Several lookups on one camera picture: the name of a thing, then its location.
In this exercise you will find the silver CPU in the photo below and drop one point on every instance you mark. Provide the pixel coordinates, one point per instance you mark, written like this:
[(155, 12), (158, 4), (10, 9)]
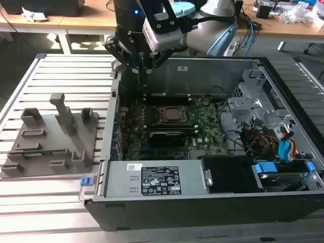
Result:
[(174, 114)]

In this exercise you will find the black plastic shroud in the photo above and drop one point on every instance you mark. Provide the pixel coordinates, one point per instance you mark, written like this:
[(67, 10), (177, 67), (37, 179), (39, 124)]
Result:
[(227, 174)]

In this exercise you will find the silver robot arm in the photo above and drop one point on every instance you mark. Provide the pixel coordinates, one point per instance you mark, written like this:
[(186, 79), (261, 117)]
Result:
[(205, 35)]

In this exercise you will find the wooden desk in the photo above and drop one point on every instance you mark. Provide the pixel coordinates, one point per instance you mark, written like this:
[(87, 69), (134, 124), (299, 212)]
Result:
[(76, 22)]

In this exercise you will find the grey power supply unit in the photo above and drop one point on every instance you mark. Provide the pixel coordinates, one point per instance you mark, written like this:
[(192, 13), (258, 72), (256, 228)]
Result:
[(119, 177)]

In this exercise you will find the black RAM slot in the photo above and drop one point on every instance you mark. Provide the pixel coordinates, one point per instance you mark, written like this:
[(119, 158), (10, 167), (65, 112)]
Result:
[(172, 127)]

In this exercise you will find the crumpled white paper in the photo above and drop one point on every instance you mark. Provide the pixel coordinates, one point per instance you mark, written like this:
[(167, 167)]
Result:
[(33, 14)]

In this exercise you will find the grey parts rack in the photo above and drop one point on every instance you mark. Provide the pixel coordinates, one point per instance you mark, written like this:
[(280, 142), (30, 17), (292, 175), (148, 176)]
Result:
[(50, 141)]

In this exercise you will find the black open PC case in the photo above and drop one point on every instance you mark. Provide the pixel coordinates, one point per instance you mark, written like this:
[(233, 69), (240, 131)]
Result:
[(202, 215)]

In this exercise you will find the hard disk in blue carrier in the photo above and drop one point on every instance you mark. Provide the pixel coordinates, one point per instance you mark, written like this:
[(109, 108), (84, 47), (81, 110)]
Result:
[(278, 174)]

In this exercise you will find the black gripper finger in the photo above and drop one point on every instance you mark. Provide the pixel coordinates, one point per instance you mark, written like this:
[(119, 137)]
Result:
[(126, 54), (159, 57)]

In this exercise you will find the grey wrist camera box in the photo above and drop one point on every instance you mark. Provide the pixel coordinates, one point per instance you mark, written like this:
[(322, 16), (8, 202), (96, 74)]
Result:
[(164, 38)]

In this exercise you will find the black box on desk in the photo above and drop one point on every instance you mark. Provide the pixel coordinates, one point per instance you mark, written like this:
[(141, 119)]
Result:
[(45, 7)]

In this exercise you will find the white power strip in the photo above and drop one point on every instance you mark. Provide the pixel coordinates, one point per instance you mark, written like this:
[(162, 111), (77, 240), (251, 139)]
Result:
[(231, 48)]

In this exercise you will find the black graphics card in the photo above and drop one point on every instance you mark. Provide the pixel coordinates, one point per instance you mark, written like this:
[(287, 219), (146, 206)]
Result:
[(167, 138)]

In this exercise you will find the metal drive cage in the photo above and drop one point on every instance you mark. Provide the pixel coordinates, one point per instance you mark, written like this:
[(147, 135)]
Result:
[(243, 106)]

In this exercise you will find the silver coin battery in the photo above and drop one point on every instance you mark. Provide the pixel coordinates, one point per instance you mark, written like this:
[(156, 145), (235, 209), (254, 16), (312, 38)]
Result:
[(205, 103)]

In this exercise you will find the green motherboard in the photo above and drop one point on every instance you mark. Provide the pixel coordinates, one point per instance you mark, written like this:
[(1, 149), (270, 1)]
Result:
[(205, 131)]

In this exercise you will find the small black device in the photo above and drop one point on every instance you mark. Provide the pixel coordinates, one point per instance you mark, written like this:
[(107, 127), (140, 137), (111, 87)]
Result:
[(263, 11)]

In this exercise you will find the blue case latch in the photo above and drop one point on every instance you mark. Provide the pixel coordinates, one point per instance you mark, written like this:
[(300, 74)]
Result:
[(85, 182)]

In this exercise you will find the crumpled clear plastic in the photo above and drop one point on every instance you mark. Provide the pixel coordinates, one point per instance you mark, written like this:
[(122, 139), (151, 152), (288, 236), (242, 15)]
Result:
[(301, 12)]

